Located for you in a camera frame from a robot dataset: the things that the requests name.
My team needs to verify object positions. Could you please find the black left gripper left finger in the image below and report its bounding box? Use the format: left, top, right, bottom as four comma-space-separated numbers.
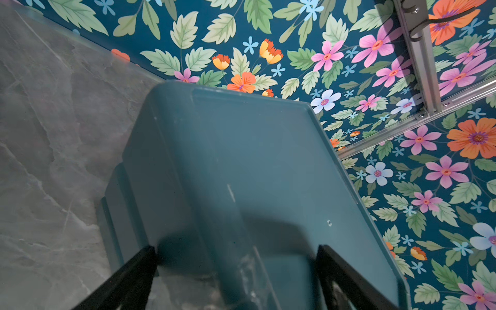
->
74, 245, 157, 310

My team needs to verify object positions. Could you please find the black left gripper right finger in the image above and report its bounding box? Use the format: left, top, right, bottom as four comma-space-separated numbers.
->
315, 245, 399, 309

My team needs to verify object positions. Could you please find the teal drawer cabinet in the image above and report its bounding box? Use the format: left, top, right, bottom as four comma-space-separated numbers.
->
97, 81, 412, 309

